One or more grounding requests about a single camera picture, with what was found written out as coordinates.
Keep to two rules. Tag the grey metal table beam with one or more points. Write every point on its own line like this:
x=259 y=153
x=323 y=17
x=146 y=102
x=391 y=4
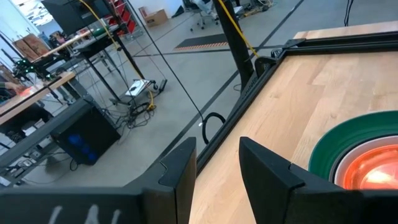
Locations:
x=31 y=140

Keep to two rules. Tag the dark green plastic plate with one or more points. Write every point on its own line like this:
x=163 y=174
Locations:
x=342 y=133

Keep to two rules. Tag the big black box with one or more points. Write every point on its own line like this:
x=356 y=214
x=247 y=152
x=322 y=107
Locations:
x=71 y=15

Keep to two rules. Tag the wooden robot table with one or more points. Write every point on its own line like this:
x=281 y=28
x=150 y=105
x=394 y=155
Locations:
x=37 y=93

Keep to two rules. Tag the orange translucent plate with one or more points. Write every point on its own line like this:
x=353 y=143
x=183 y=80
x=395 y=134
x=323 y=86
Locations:
x=376 y=171
x=28 y=91

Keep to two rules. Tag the small pale grey plate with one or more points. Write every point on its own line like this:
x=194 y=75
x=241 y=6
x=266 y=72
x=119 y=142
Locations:
x=340 y=172

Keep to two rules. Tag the red storage shelf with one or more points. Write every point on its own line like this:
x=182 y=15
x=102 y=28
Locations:
x=126 y=21

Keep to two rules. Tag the black camera stand pole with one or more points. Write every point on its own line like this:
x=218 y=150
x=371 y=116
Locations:
x=236 y=46

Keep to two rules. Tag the black power brick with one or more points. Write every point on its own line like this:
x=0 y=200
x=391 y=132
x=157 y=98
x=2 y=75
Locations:
x=163 y=84

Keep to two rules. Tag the black computer tower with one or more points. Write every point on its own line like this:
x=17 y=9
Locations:
x=93 y=133

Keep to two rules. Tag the black stand base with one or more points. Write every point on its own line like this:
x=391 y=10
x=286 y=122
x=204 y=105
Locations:
x=264 y=67

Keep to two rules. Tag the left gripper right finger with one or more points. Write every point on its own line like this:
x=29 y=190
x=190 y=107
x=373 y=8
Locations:
x=280 y=196

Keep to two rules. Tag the grey office chair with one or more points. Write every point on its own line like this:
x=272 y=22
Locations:
x=202 y=20

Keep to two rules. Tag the background black robot arm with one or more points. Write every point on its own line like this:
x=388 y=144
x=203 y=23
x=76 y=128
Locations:
x=31 y=68

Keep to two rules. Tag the black aluminium table frame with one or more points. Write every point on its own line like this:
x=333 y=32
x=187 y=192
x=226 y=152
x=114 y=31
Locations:
x=342 y=43

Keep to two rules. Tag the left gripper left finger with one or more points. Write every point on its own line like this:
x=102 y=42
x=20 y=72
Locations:
x=155 y=196

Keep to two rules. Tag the person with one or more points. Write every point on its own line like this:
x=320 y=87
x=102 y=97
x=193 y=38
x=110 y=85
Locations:
x=205 y=6

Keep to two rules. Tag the person's hand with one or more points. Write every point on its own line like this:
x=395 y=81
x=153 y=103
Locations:
x=12 y=85

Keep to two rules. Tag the brown cardboard box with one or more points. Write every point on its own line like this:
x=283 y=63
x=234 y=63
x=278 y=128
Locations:
x=25 y=49
x=38 y=43

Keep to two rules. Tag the dark grey plastic plate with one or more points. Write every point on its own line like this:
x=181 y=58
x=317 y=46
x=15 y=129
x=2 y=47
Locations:
x=332 y=172

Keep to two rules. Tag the wooden workbench black legs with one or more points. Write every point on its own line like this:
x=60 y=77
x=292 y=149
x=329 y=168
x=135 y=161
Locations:
x=62 y=46

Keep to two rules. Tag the hazard striped floor mat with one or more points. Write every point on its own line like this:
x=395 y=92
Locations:
x=202 y=42

